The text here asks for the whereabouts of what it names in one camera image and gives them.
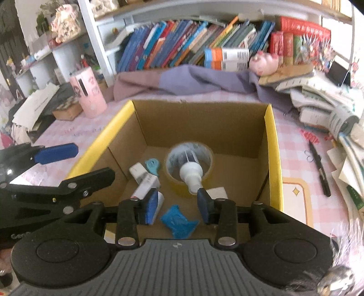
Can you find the pink pig plush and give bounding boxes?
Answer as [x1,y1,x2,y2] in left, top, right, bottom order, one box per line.
[248,52,279,77]

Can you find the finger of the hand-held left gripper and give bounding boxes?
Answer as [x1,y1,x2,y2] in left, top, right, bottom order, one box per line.
[0,142,78,185]
[7,167,116,215]

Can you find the yellow cardboard box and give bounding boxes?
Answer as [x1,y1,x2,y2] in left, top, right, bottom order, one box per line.
[65,99,285,246]

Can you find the wooden chess board box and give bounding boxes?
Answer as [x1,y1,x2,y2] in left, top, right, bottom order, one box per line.
[52,101,84,120]

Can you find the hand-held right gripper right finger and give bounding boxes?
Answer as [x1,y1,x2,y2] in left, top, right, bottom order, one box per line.
[197,188,296,248]

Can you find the bunch of pens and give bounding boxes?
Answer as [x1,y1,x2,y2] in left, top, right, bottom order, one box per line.
[76,54,101,72]

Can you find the orange and white cartons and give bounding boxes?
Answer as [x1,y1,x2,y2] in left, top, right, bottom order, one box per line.
[204,47,250,72]

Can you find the rolled printed paper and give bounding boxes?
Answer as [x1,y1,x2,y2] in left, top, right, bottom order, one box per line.
[329,105,359,140]

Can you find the pink checked tablecloth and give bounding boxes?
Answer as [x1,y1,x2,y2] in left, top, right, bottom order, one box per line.
[17,95,356,237]

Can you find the pile of books and papers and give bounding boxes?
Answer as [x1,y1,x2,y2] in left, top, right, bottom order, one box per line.
[258,64,364,226]

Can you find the row of colourful paperback books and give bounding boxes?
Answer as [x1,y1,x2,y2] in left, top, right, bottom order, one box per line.
[116,15,275,72]

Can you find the purple cloth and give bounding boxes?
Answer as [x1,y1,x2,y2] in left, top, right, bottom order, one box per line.
[113,64,294,113]

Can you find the blue plastic wrapper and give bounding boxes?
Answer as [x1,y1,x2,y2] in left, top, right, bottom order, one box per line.
[160,204,200,240]

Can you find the white bookshelf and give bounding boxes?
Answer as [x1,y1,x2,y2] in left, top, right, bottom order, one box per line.
[14,0,356,96]

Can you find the thick red book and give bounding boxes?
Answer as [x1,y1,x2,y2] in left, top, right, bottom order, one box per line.
[283,32,294,66]
[269,31,284,66]

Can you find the black pen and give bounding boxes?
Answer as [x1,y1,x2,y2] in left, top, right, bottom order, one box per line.
[308,141,332,198]

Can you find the white red staple box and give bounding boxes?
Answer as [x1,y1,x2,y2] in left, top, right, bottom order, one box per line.
[130,174,165,225]

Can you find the white rectangular block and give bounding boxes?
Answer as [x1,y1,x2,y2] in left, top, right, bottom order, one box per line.
[205,186,229,200]

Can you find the fluffy sleeve with metal snap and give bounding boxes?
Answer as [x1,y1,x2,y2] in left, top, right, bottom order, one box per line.
[284,219,364,296]

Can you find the white paper sheets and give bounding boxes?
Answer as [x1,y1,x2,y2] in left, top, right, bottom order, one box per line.
[13,84,61,133]

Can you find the doll in floral dress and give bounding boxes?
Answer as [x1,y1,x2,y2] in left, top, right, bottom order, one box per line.
[51,4,82,44]

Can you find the large red dictionary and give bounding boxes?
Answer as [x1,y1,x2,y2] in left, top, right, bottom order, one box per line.
[277,16,332,44]

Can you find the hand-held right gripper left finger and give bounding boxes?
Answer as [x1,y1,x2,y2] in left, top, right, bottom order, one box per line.
[61,190,159,248]

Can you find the thick green book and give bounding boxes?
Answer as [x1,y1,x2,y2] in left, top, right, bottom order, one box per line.
[293,34,303,65]

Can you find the yellow tape roll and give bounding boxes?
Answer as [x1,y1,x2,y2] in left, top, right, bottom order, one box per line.
[165,141,215,197]

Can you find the small teal packet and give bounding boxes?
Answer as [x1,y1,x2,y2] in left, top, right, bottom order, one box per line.
[144,158,160,176]

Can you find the black binder clip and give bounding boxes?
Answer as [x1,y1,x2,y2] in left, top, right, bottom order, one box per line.
[325,61,351,86]

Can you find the pink cartoon humidifier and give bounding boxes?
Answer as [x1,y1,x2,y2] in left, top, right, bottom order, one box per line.
[69,66,108,119]

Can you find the white navy spray bottle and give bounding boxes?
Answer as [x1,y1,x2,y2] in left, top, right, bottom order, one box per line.
[173,149,204,196]

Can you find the grey cloth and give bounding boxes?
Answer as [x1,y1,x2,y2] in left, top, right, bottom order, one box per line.
[42,82,75,115]

